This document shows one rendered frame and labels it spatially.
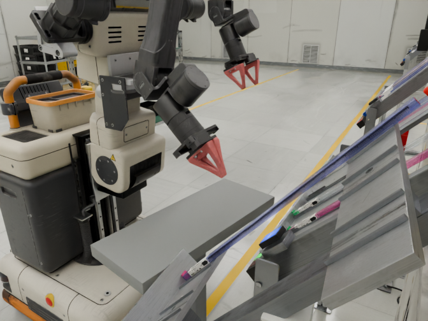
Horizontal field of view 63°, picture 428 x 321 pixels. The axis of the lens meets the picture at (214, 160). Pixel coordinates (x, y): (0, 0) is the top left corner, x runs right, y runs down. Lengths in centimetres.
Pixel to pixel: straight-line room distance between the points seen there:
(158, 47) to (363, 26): 888
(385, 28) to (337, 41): 107
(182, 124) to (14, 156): 75
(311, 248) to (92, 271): 100
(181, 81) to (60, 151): 77
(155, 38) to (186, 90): 12
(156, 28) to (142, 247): 59
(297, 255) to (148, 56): 49
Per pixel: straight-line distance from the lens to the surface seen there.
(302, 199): 101
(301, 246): 72
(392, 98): 206
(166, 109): 71
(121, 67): 112
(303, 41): 982
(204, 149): 69
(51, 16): 101
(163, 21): 73
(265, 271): 73
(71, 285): 147
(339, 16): 960
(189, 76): 67
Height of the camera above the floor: 120
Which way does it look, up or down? 22 degrees down
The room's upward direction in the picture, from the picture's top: straight up
